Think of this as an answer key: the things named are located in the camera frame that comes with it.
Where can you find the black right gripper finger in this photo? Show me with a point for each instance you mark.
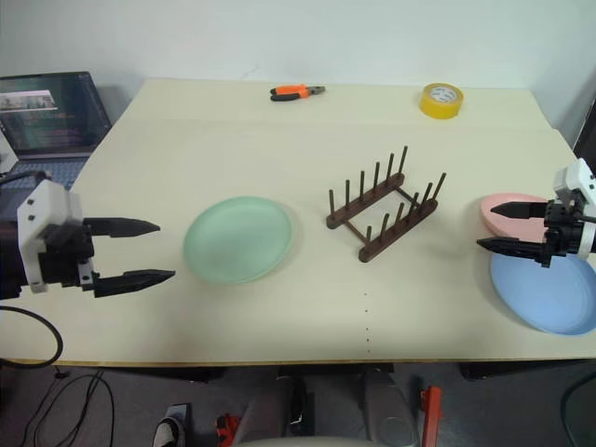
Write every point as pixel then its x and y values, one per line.
pixel 517 248
pixel 524 210

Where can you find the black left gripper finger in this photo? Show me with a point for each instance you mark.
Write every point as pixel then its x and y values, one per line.
pixel 135 280
pixel 125 227

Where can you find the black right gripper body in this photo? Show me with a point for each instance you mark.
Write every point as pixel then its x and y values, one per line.
pixel 561 233

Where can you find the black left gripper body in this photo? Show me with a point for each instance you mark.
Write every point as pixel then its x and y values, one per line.
pixel 65 253

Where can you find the pink plate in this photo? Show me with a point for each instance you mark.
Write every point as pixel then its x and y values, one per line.
pixel 512 227

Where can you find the blue plate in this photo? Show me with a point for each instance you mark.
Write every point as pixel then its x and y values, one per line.
pixel 545 298

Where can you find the green plate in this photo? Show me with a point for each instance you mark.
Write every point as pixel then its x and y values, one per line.
pixel 237 242

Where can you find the brown wooden dish rack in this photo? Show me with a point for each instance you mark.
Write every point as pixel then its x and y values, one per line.
pixel 398 233

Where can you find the black panel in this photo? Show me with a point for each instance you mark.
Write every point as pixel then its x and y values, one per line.
pixel 587 135

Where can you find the open grey laptop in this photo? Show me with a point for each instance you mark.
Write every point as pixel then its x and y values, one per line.
pixel 51 121

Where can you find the yellow tape roll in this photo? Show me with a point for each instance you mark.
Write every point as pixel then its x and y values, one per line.
pixel 440 111

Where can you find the black grey floor pedal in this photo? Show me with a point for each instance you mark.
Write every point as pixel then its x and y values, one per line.
pixel 174 419

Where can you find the small red object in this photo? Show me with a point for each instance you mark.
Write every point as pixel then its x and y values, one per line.
pixel 226 426

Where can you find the orange metal stand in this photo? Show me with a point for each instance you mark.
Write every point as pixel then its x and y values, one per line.
pixel 432 414

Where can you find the grey rounded shape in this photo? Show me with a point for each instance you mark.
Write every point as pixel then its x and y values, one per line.
pixel 388 405

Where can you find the orange black pliers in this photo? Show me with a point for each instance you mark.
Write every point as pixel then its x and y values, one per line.
pixel 293 90

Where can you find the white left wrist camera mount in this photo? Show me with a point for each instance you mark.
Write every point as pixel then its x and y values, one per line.
pixel 44 205

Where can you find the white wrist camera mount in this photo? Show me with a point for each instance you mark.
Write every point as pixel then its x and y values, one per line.
pixel 577 179
pixel 44 205

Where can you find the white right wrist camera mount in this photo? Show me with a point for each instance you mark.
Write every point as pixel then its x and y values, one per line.
pixel 577 179

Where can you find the black table frame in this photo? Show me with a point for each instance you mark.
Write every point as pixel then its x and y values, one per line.
pixel 512 370

